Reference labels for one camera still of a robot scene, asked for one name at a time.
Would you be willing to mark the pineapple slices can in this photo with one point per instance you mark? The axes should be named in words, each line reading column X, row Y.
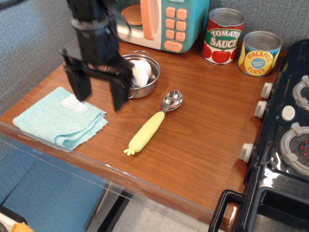
column 259, row 53

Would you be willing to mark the tomato sauce can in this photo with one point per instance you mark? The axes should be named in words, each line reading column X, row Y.
column 223, row 32

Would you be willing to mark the light blue folded cloth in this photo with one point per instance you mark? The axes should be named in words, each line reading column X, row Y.
column 59, row 118

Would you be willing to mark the orange microwave turntable plate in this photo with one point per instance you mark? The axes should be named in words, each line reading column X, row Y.
column 133, row 15

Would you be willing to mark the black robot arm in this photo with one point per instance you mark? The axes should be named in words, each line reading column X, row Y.
column 96, row 10

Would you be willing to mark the orange fuzzy object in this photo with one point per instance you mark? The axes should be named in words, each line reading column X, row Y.
column 21, row 227

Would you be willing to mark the spoon with yellow-green handle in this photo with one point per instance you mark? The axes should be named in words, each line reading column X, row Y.
column 170, row 102

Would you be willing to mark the white toy mushroom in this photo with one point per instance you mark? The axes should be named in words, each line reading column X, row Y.
column 141, row 71

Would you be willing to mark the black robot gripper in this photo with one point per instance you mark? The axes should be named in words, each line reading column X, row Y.
column 98, row 45

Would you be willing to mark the teal toy microwave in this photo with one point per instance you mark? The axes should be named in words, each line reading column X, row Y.
column 167, row 25

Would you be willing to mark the small steel pot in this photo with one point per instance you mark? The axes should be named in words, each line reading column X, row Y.
column 136, row 92

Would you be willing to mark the black toy stove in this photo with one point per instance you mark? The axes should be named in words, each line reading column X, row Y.
column 276, row 194

